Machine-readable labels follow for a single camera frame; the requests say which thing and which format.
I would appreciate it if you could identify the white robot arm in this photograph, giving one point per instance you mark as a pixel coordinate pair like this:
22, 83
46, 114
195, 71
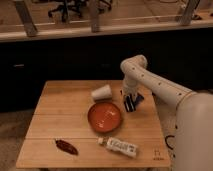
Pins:
194, 114

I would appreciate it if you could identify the white plastic bottle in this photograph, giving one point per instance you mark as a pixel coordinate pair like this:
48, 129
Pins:
117, 145

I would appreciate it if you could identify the black office chair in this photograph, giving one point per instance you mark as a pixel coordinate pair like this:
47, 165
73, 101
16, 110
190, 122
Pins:
64, 7

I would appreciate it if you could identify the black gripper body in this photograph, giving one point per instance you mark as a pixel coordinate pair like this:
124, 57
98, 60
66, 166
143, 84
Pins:
129, 104

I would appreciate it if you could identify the white paper cup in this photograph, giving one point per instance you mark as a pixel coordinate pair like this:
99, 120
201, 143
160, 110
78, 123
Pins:
103, 92

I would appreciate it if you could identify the wooden table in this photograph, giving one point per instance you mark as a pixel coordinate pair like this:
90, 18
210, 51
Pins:
61, 114

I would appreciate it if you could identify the orange round plate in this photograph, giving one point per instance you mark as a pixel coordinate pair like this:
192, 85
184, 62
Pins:
104, 117

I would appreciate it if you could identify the dried red chili pepper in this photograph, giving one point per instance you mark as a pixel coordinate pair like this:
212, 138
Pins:
66, 147

